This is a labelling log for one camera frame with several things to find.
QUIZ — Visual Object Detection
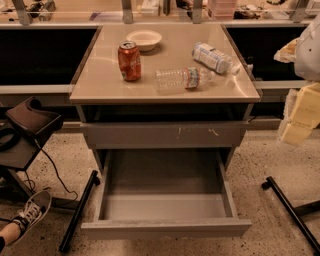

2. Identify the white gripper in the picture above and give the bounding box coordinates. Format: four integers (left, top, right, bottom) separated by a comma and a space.
274, 38, 320, 146

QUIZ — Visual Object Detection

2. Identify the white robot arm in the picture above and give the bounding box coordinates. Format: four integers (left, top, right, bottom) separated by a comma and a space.
274, 14, 320, 146

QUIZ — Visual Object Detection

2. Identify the clear plastic water bottle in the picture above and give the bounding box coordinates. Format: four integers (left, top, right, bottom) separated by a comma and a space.
155, 67, 215, 93

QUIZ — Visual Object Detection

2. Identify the grey drawer cabinet table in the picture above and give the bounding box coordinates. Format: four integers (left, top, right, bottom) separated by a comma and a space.
70, 23, 260, 168

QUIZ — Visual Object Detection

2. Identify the grey open middle drawer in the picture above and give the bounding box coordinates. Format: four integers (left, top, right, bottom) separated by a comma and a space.
82, 149, 252, 240

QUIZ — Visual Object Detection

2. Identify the grey closed top drawer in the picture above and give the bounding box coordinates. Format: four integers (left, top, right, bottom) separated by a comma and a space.
80, 121, 248, 149

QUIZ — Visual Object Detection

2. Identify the black right base leg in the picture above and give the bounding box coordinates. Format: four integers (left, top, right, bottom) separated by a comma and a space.
261, 176, 320, 256

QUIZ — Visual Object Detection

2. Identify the black base leg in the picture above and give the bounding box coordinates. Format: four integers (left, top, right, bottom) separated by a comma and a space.
59, 170, 100, 253
261, 176, 320, 256

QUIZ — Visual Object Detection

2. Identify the white paper bowl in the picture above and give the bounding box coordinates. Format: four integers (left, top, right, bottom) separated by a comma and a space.
126, 30, 162, 52

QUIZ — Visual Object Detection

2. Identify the orange soda can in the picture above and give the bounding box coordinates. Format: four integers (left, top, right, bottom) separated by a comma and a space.
118, 41, 141, 81

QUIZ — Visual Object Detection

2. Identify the black left base leg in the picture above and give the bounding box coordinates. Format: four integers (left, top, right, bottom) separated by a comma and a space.
59, 170, 100, 253

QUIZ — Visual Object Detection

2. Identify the brown headset cradle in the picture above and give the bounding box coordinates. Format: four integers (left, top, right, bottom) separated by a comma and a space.
5, 97, 63, 144

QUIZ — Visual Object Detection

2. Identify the grey canvas sneaker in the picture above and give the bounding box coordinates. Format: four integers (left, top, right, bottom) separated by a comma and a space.
11, 190, 52, 238

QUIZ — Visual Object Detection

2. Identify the dark side stand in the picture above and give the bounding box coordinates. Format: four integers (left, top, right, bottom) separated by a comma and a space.
0, 96, 80, 211

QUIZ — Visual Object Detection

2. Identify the person's bare lower leg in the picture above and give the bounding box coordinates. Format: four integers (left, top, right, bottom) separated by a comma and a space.
0, 223, 21, 252

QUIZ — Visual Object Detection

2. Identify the black cable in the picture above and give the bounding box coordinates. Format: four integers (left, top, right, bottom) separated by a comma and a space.
23, 138, 79, 201

